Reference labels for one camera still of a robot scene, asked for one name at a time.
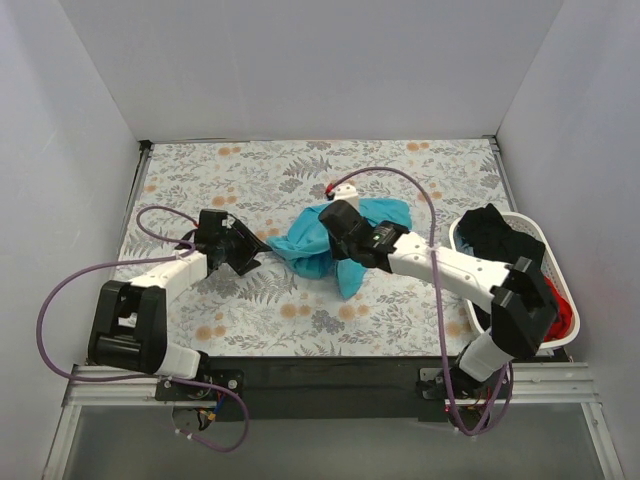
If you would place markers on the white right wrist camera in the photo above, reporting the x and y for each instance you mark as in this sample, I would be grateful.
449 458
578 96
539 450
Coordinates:
344 192

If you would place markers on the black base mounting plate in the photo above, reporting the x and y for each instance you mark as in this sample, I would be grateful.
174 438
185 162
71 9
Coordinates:
320 387

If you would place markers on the aluminium front rail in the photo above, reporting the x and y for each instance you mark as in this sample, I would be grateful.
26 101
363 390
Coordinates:
534 383

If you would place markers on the white laundry basket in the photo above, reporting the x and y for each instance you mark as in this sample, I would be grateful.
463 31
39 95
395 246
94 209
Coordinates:
549 268

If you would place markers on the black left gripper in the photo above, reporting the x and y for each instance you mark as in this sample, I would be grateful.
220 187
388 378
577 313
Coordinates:
240 248

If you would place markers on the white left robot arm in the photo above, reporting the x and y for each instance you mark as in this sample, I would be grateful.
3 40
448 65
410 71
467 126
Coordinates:
131 319

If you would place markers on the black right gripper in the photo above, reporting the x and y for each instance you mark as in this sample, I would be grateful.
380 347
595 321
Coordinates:
331 248

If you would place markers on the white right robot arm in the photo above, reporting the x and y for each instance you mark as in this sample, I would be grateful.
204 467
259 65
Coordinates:
521 305

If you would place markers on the floral table cloth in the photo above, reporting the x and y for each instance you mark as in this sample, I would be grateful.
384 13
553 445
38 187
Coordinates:
267 184

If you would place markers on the red t shirt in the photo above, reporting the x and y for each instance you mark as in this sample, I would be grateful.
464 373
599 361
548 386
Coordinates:
563 320

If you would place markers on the black t shirt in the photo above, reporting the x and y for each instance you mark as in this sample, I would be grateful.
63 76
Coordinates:
486 232

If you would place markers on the teal t shirt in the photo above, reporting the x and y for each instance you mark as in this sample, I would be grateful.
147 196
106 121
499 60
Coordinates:
305 248

